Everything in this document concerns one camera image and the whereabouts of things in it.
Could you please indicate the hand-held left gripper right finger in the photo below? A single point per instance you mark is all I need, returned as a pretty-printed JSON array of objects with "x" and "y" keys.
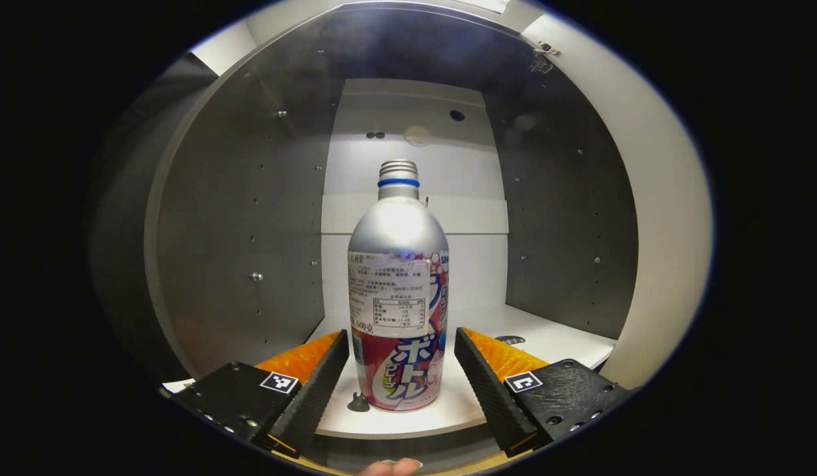
[{"x": 488, "y": 396}]

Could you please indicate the silver bottle with colourful label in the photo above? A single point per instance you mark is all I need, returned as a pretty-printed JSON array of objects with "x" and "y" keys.
[{"x": 398, "y": 231}]

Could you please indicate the beige cabinet door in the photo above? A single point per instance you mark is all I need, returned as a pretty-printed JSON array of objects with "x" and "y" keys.
[{"x": 666, "y": 231}]

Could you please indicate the metal door hinge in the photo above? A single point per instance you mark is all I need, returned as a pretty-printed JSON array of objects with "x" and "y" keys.
[{"x": 544, "y": 59}]

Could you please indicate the grey cabinet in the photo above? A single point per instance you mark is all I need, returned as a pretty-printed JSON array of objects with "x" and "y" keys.
[{"x": 250, "y": 231}]

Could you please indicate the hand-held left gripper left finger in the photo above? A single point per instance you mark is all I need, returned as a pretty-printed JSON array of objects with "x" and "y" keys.
[{"x": 316, "y": 396}]

